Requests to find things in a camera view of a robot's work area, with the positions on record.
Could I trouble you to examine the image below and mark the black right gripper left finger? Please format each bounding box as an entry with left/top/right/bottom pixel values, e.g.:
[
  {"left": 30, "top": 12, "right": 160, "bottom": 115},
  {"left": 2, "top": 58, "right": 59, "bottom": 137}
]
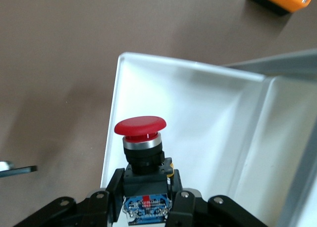
[{"left": 12, "top": 167, "right": 126, "bottom": 227}]

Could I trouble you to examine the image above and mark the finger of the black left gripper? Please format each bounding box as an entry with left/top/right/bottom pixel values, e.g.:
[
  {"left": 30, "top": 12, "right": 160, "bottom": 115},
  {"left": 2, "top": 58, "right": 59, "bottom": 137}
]
[{"left": 0, "top": 161, "right": 38, "bottom": 179}]

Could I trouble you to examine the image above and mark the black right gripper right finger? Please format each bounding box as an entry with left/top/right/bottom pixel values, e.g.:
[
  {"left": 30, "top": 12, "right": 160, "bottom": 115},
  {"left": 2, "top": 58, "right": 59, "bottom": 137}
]
[{"left": 165, "top": 169, "right": 268, "bottom": 227}]

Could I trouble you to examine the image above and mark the white drawer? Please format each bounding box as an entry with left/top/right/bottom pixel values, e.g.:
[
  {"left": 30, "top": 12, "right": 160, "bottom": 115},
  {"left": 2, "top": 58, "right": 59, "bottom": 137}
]
[{"left": 100, "top": 51, "right": 310, "bottom": 227}]

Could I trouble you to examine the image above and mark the red mushroom push button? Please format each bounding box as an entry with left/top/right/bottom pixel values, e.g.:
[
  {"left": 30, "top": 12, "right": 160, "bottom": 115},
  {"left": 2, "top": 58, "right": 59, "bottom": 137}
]
[{"left": 113, "top": 115, "right": 175, "bottom": 224}]

